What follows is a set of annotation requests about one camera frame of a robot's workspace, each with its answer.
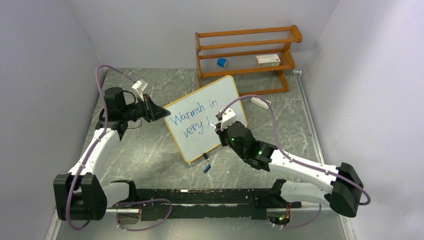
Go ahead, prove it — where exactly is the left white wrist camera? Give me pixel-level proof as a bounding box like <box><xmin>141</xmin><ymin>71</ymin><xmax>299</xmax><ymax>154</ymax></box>
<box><xmin>131</xmin><ymin>79</ymin><xmax>148</xmax><ymax>102</ymax></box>

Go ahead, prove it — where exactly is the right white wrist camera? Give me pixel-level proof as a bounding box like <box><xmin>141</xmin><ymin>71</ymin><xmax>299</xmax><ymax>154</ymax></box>
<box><xmin>218</xmin><ymin>107</ymin><xmax>236</xmax><ymax>130</ymax></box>

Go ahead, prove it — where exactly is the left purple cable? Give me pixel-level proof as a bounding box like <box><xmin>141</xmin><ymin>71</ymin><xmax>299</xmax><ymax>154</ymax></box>
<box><xmin>64</xmin><ymin>64</ymin><xmax>137</xmax><ymax>232</ymax></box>

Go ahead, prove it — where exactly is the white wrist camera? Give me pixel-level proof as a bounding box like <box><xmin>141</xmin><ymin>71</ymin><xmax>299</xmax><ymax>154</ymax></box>
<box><xmin>218</xmin><ymin>107</ymin><xmax>236</xmax><ymax>130</ymax></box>
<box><xmin>131</xmin><ymin>79</ymin><xmax>148</xmax><ymax>102</ymax></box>

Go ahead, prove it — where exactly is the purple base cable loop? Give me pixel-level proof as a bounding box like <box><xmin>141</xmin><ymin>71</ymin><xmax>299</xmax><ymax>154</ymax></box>
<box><xmin>115</xmin><ymin>198</ymin><xmax>173</xmax><ymax>232</ymax></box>

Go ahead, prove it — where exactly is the yellow framed whiteboard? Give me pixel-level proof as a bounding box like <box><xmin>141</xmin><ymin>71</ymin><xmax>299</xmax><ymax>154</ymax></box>
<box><xmin>165</xmin><ymin>75</ymin><xmax>239</xmax><ymax>163</ymax></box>

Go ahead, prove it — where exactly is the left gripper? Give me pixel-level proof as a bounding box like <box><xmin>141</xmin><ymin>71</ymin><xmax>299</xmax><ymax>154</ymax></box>
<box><xmin>120</xmin><ymin>93</ymin><xmax>169</xmax><ymax>123</ymax></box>

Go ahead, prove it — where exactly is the orange wooden shelf rack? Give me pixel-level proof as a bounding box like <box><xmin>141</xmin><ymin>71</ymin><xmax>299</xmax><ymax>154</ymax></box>
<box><xmin>195</xmin><ymin>24</ymin><xmax>303</xmax><ymax>95</ymax></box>

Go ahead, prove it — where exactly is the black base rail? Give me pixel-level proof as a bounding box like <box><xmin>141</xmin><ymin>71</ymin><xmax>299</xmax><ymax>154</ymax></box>
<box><xmin>132</xmin><ymin>188</ymin><xmax>289</xmax><ymax>221</ymax></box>

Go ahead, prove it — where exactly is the white whiteboard eraser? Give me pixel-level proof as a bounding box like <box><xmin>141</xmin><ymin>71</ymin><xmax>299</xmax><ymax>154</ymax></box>
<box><xmin>250</xmin><ymin>97</ymin><xmax>272</xmax><ymax>110</ymax></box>

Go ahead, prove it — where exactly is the white red cardboard box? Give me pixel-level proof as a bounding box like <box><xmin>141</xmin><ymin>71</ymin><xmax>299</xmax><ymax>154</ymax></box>
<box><xmin>255</xmin><ymin>54</ymin><xmax>281</xmax><ymax>67</ymax></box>

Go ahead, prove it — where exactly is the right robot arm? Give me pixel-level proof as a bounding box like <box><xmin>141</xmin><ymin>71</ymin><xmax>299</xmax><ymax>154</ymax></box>
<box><xmin>215</xmin><ymin>110</ymin><xmax>364</xmax><ymax>218</ymax></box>

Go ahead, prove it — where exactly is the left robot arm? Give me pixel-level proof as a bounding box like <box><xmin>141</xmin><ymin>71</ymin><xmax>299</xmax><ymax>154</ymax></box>
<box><xmin>53</xmin><ymin>87</ymin><xmax>171</xmax><ymax>221</ymax></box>

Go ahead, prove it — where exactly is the blue marker cap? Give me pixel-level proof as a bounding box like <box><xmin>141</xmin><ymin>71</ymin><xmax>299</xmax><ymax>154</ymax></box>
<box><xmin>203</xmin><ymin>164</ymin><xmax>211</xmax><ymax>174</ymax></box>

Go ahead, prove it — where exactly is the blue eraser block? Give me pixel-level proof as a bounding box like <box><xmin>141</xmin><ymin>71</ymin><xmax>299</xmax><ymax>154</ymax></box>
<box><xmin>216</xmin><ymin>57</ymin><xmax>229</xmax><ymax>68</ymax></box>

